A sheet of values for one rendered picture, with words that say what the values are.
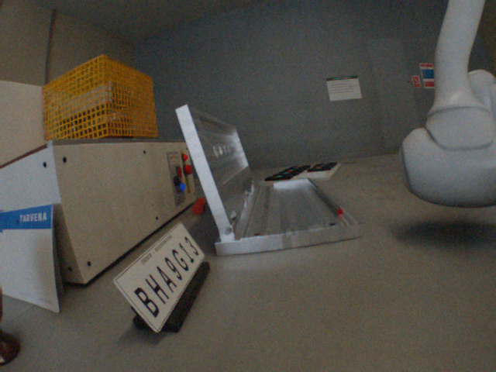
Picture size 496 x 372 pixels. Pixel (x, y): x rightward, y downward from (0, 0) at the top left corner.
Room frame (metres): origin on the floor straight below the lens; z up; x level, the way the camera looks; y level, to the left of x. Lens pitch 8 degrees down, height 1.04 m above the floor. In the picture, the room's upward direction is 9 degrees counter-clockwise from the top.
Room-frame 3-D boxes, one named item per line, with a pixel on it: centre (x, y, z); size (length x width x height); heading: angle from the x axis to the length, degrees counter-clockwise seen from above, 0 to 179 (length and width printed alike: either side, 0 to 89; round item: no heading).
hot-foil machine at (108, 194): (0.65, 0.38, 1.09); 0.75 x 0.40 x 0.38; 173
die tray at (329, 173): (1.07, -0.25, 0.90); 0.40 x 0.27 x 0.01; 152
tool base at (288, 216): (0.55, -0.07, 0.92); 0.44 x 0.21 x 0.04; 173
